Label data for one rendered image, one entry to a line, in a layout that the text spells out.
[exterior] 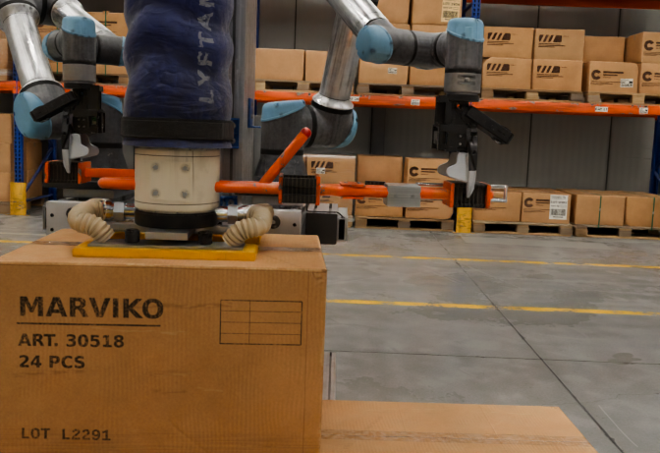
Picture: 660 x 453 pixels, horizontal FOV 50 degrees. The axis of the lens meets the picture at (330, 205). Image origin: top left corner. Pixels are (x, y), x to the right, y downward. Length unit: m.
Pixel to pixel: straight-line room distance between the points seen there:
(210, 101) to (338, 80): 0.59
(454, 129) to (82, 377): 0.86
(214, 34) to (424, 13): 7.31
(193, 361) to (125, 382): 0.13
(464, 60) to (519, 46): 7.36
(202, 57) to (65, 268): 0.46
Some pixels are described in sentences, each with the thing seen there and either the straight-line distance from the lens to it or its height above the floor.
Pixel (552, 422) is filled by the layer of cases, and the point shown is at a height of 0.54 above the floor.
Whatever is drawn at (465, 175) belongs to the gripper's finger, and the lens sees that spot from 1.45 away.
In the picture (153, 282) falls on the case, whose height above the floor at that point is 0.91.
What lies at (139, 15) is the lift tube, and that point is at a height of 1.40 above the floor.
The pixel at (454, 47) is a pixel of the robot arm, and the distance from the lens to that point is 1.48.
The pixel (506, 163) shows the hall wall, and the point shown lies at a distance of 10.08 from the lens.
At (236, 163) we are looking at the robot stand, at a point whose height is 1.09.
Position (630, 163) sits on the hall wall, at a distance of 10.60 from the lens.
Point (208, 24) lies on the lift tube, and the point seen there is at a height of 1.39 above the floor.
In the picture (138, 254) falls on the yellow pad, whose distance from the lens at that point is 1.36.
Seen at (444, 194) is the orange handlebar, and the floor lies 1.07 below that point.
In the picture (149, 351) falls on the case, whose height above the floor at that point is 0.78.
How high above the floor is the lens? 1.20
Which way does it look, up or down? 6 degrees down
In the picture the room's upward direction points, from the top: 2 degrees clockwise
